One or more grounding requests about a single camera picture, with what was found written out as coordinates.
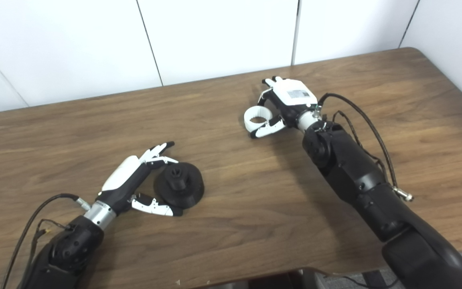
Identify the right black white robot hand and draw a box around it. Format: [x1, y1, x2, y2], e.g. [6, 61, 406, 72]
[250, 76, 319, 139]

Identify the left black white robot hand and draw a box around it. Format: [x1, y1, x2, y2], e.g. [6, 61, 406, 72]
[96, 141, 183, 217]

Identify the white toothed plastic ring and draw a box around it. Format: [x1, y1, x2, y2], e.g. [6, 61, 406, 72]
[244, 105, 274, 133]

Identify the round black plastic part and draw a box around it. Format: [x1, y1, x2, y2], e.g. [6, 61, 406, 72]
[154, 162, 205, 209]

